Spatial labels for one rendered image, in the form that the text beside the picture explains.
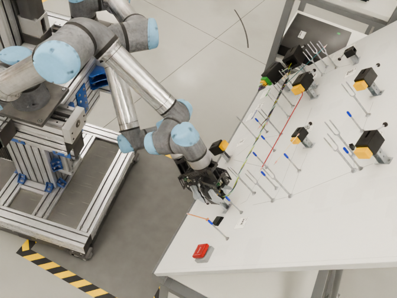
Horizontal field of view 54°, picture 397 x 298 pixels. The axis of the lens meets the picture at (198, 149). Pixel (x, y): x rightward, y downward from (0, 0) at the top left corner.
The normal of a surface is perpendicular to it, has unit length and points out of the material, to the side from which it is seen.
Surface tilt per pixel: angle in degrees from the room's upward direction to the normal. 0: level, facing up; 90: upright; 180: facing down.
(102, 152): 0
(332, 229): 54
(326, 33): 0
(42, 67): 85
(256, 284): 0
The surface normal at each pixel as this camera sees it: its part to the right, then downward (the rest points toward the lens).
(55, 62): -0.24, 0.69
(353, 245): -0.66, -0.69
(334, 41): 0.11, -0.62
